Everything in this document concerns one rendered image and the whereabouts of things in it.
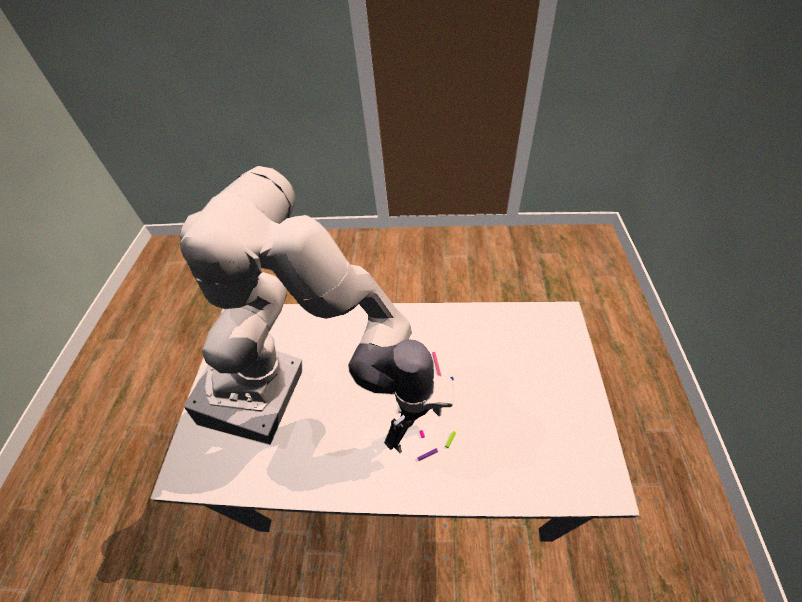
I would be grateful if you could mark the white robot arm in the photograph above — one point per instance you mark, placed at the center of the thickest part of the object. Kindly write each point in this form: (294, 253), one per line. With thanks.
(233, 234)

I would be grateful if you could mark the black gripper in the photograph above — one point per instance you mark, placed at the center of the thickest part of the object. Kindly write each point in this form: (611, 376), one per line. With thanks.
(400, 426)

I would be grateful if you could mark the purple rod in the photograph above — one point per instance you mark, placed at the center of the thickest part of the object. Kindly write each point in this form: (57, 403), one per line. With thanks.
(421, 457)

